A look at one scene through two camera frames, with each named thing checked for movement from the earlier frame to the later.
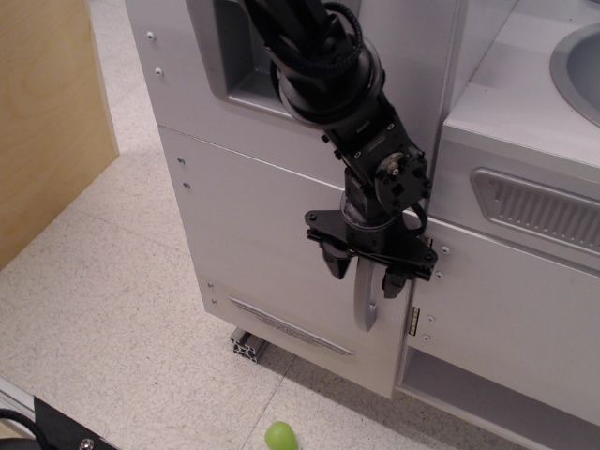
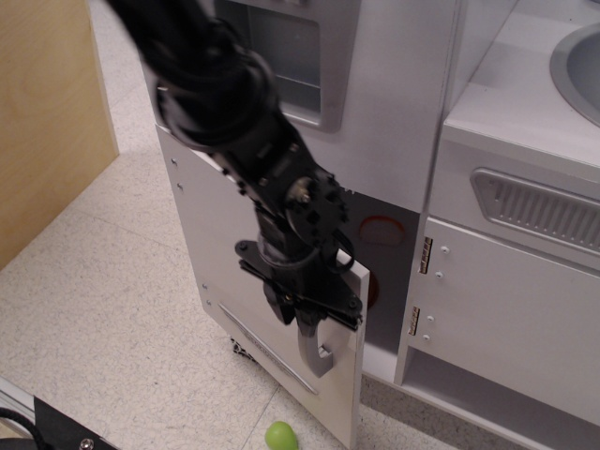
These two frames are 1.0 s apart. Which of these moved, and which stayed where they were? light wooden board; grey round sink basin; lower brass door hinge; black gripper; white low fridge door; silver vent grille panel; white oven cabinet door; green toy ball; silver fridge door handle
Moved: silver fridge door handle; black gripper; white low fridge door
Stayed: lower brass door hinge; grey round sink basin; white oven cabinet door; green toy ball; light wooden board; silver vent grille panel
